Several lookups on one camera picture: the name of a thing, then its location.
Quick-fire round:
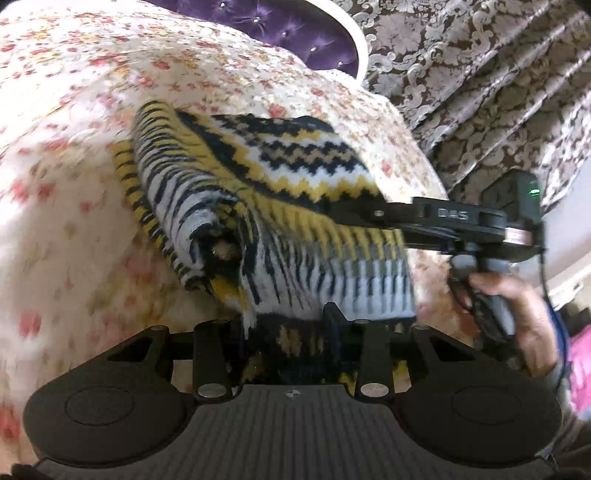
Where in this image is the floral blanket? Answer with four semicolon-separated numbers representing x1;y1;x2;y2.
0;0;467;462

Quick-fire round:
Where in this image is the brown damask curtain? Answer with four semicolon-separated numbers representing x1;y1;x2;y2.
323;0;591;217

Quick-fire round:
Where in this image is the pink cloth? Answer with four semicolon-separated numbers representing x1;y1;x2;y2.
569;330;591;418

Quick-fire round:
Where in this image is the person's right hand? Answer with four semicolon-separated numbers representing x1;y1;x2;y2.
470;271;562;385

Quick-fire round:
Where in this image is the zigzag knit sweater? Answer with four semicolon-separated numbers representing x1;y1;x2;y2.
111;99;419;386

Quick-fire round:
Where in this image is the purple tufted headboard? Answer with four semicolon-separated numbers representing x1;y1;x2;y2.
143;0;370;80

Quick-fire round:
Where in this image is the black cable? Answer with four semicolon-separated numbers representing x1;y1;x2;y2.
536;247;571;398

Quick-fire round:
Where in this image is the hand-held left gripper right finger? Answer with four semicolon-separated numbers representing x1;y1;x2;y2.
322;302;477;400

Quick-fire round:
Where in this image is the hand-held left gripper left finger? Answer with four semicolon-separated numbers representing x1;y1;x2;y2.
105;320;242;400

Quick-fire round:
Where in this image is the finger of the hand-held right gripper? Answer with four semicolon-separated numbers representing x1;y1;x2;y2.
331;196;419;232

